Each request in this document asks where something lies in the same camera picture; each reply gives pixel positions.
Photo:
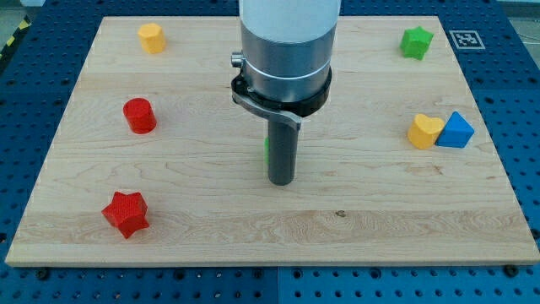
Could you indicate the red star block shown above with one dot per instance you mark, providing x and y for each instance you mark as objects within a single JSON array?
[{"x": 127, "y": 213}]

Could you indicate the green circle block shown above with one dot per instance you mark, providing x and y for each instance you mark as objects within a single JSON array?
[{"x": 266, "y": 151}]

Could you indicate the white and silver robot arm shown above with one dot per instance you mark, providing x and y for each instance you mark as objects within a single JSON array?
[{"x": 285, "y": 58}]

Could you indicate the blue triangle block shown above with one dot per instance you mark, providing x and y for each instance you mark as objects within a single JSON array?
[{"x": 456, "y": 133}]

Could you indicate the red cylinder block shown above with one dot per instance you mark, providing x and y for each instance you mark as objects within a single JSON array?
[{"x": 139, "y": 115}]

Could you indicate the black yellow hazard tape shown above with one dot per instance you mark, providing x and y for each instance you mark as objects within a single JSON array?
[{"x": 14, "y": 41}]

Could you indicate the white fiducial marker tag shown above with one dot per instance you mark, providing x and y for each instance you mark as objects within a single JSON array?
[{"x": 467, "y": 40}]

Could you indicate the green star block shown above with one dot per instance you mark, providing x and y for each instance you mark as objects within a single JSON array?
[{"x": 416, "y": 42}]

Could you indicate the yellow heart block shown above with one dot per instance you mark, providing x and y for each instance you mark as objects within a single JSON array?
[{"x": 424, "y": 131}]

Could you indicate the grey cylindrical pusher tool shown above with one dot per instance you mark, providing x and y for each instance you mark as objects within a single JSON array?
[{"x": 281, "y": 152}]

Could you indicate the yellow hexagon block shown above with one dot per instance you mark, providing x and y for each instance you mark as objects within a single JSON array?
[{"x": 152, "y": 38}]

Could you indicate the light wooden board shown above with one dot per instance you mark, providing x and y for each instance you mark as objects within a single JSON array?
[{"x": 362, "y": 195}]

